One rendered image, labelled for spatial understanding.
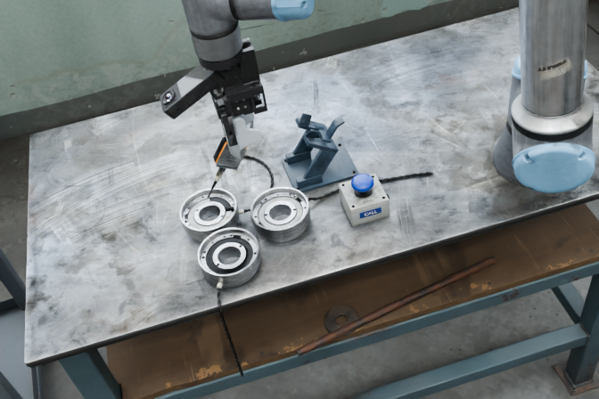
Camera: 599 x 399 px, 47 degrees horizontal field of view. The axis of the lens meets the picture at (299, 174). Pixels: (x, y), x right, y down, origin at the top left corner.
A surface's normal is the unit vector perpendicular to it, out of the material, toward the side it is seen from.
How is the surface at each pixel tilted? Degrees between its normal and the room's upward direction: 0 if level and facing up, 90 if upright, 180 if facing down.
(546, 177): 98
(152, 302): 0
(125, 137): 0
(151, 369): 0
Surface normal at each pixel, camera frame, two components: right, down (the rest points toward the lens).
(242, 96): 0.29, 0.64
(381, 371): -0.12, -0.71
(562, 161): -0.15, 0.79
